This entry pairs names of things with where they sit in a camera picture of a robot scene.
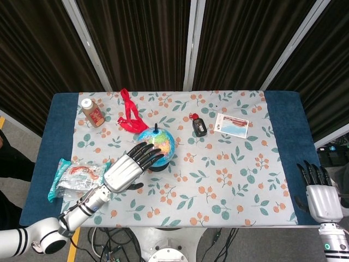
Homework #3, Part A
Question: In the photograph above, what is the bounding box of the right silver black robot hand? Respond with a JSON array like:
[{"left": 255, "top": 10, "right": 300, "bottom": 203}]
[{"left": 294, "top": 160, "right": 344, "bottom": 224}]

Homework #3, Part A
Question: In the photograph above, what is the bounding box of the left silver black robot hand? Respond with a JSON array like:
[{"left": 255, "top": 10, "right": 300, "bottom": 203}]
[{"left": 103, "top": 142, "right": 165, "bottom": 193}]

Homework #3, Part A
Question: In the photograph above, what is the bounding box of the small blue desk globe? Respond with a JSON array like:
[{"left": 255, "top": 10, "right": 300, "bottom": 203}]
[{"left": 136, "top": 123, "right": 176, "bottom": 172}]

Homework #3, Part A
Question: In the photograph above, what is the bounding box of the teal silver snack bag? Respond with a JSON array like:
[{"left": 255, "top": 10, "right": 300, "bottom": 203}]
[{"left": 47, "top": 158, "right": 112, "bottom": 203}]

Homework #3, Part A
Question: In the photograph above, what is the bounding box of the floral patterned tablecloth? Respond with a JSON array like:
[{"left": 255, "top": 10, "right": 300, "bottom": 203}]
[{"left": 60, "top": 91, "right": 298, "bottom": 228}]

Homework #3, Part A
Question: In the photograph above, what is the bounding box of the blue felt table mat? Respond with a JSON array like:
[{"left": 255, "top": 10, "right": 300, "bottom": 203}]
[{"left": 19, "top": 90, "right": 322, "bottom": 227}]

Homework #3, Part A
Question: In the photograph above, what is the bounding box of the brown drink bottle white cap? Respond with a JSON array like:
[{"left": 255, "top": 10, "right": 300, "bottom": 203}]
[{"left": 81, "top": 98, "right": 105, "bottom": 128}]

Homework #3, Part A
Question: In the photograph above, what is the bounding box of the small black bottle red cap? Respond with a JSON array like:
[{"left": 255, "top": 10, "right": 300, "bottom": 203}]
[{"left": 189, "top": 113, "right": 208, "bottom": 138}]

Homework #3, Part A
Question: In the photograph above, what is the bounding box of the white landscape postcard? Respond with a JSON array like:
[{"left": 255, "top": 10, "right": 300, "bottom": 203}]
[{"left": 213, "top": 113, "right": 249, "bottom": 139}]

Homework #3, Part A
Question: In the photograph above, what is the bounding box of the dark pleated curtain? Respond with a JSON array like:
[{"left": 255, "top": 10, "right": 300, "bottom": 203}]
[{"left": 0, "top": 0, "right": 349, "bottom": 142}]

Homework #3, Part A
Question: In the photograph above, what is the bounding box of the red ribbon lanyard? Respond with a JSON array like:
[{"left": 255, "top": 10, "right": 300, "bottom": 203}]
[{"left": 117, "top": 88, "right": 149, "bottom": 134}]

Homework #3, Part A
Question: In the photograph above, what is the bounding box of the black floor cable bundle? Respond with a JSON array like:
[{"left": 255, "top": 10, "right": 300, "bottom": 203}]
[{"left": 70, "top": 227, "right": 239, "bottom": 262}]

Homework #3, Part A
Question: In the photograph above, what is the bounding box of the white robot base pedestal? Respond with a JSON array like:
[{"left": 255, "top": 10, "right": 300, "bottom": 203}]
[{"left": 128, "top": 227, "right": 209, "bottom": 262}]

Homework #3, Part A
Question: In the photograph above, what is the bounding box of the grey metal partition frame post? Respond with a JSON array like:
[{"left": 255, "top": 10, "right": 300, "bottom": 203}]
[
  {"left": 260, "top": 0, "right": 332, "bottom": 91},
  {"left": 183, "top": 0, "right": 206, "bottom": 92},
  {"left": 61, "top": 0, "right": 113, "bottom": 92}
]

